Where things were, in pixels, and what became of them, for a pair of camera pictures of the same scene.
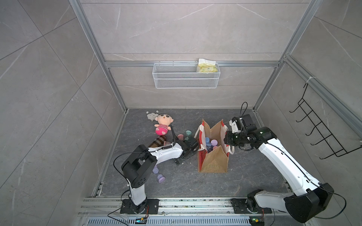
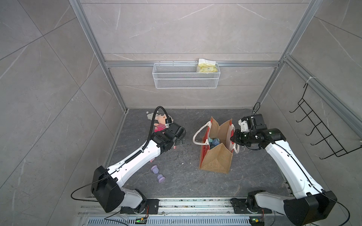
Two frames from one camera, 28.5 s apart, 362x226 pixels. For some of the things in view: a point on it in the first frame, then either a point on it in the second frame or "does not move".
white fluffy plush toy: x=152 y=116 does not move
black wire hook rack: x=337 y=148 does not move
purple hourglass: x=161 y=179 does not move
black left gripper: x=192 y=152 → x=182 y=136
